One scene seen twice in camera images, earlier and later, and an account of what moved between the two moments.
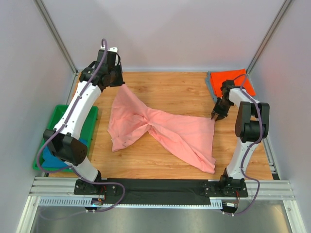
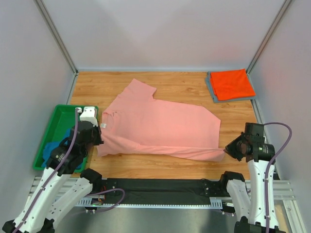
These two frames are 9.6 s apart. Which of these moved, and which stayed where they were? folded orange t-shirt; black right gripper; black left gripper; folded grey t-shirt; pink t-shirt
Moved: black left gripper; black right gripper; pink t-shirt
Stayed: folded orange t-shirt; folded grey t-shirt
